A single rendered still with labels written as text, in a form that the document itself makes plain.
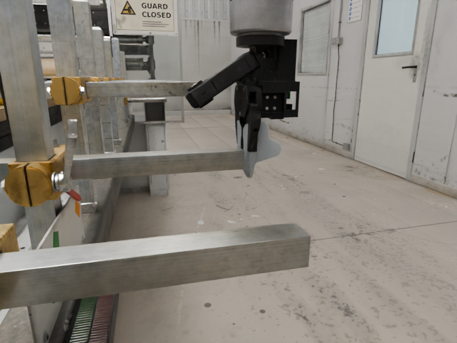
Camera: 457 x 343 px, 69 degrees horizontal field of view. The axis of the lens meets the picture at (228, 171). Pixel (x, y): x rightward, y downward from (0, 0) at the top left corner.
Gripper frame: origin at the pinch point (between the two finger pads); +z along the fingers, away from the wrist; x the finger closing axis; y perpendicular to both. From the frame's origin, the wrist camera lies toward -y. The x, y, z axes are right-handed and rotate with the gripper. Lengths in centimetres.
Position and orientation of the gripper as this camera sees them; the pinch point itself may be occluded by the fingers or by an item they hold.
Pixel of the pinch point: (244, 169)
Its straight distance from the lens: 53.8
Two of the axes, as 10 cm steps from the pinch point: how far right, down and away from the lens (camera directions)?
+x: -2.3, -2.6, 9.4
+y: 9.7, -0.6, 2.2
